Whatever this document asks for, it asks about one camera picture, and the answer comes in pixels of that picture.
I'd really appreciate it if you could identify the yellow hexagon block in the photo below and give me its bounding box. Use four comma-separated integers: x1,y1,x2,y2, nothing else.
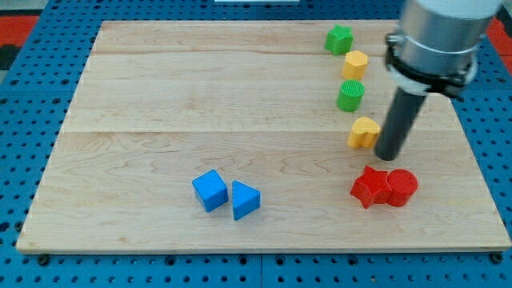
342,50,369,81

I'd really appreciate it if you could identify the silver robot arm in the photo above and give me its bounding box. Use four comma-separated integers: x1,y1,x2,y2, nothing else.
386,0,501,98

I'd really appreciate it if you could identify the blue triangle block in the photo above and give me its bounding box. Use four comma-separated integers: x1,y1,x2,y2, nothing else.
232,181,261,221

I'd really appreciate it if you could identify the blue cube block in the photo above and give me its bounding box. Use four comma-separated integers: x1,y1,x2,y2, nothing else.
192,170,229,213

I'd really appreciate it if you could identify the red cylinder block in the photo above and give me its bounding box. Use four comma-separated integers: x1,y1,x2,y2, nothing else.
387,169,418,207

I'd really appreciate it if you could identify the light wooden board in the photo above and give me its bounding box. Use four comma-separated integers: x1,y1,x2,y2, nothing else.
16,21,510,254

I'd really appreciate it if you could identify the yellow heart block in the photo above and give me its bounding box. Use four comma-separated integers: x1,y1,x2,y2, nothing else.
347,117,381,148

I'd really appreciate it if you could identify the red star block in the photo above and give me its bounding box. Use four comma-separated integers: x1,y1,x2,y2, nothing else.
350,166,392,209

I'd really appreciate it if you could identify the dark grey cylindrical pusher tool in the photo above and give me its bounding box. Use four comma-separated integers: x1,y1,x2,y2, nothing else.
374,88,426,161

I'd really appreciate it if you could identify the green star block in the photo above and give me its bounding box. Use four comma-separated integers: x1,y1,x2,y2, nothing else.
325,24,354,56

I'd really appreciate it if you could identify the green cylinder block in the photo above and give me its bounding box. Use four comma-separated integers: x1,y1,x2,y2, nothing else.
337,80,365,112

